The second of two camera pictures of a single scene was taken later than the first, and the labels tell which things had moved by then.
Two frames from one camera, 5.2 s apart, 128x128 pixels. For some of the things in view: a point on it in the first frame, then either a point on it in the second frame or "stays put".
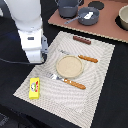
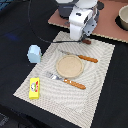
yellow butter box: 34,88 stays put
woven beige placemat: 72,79 stays put
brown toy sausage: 82,40 stays put
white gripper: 34,44 to 82,23
